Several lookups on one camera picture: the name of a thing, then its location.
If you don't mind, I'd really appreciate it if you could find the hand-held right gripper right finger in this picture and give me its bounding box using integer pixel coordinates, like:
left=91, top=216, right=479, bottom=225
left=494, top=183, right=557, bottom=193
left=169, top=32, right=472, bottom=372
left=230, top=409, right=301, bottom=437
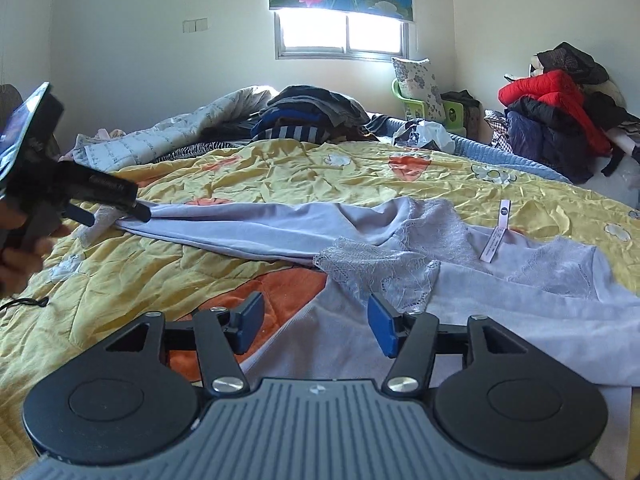
left=367, top=294, right=538, bottom=397

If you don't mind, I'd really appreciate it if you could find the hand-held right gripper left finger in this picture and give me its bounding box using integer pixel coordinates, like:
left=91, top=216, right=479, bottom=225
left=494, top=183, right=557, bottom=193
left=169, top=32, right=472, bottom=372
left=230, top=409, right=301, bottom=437
left=103, top=291, right=266, bottom=399

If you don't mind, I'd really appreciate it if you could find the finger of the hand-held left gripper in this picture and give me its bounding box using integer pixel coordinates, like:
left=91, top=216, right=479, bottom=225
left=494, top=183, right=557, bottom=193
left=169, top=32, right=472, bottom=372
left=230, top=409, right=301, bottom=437
left=117, top=199, right=152, bottom=224
left=64, top=202, right=96, bottom=227

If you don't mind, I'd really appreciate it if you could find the lavender lace-trimmed garment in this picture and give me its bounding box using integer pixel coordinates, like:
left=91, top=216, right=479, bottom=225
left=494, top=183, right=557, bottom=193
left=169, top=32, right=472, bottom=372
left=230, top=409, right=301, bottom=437
left=90, top=195, right=640, bottom=391

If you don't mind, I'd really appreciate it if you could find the pile of dark clothes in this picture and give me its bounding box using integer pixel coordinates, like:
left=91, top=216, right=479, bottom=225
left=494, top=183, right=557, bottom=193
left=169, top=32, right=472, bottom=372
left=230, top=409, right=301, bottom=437
left=250, top=85, right=372, bottom=143

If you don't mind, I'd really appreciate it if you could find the person's left hand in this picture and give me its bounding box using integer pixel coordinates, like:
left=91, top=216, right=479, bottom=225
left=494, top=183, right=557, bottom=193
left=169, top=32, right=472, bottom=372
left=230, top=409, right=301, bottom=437
left=0, top=197, right=73, bottom=298

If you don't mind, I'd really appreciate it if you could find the pink cloth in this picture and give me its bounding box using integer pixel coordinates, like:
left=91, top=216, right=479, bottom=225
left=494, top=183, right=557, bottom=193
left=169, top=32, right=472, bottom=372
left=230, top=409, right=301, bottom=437
left=75, top=128, right=128, bottom=150

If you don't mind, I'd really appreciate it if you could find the zebra-striped cloth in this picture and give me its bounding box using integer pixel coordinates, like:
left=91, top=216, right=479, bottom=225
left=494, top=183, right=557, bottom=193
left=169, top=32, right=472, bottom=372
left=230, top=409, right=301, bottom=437
left=145, top=140, right=241, bottom=165

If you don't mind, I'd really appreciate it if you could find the grey printed quilt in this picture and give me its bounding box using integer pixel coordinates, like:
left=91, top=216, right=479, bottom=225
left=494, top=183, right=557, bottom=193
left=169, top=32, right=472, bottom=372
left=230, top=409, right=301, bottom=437
left=70, top=86, right=281, bottom=166

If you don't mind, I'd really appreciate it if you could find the yellow flower-print quilt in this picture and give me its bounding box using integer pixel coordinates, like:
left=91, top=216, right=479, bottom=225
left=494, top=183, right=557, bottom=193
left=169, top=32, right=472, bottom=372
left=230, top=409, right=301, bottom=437
left=0, top=137, right=640, bottom=461

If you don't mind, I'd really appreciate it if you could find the white plastic bag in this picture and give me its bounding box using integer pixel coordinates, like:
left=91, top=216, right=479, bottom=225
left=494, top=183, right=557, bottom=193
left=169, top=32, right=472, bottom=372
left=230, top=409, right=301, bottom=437
left=392, top=119, right=453, bottom=151

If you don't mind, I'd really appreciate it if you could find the blue knit bed mat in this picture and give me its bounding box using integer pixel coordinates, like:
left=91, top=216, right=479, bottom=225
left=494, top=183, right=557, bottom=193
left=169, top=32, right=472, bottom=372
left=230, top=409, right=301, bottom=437
left=360, top=115, right=573, bottom=183

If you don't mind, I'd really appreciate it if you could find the green plastic stool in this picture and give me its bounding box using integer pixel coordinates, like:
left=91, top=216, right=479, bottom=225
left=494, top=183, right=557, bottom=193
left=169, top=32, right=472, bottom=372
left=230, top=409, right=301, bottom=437
left=390, top=79, right=463, bottom=133

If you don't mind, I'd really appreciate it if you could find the dark bag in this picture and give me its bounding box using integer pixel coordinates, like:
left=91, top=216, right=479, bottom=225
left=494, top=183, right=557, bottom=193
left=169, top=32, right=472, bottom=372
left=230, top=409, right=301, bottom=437
left=440, top=90, right=482, bottom=138

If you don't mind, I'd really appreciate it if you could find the floral pillow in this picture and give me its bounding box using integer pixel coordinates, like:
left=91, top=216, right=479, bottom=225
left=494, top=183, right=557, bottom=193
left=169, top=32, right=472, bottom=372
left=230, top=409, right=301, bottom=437
left=391, top=56, right=446, bottom=121

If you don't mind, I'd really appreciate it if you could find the window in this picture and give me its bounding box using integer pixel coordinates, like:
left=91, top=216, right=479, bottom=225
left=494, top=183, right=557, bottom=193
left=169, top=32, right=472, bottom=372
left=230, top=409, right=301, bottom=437
left=274, top=9, right=411, bottom=61

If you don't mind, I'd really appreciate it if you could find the red down jacket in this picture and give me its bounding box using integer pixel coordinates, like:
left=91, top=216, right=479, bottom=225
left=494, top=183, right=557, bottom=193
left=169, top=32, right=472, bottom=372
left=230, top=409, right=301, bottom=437
left=498, top=70, right=613, bottom=156

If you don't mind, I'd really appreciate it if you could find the black jacket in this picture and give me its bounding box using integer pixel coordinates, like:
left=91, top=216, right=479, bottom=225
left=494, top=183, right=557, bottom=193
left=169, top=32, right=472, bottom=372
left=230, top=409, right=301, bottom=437
left=535, top=41, right=611, bottom=86

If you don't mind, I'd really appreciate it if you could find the black cord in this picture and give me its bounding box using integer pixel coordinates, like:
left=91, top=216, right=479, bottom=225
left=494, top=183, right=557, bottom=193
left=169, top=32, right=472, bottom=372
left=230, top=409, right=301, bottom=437
left=0, top=297, right=50, bottom=312

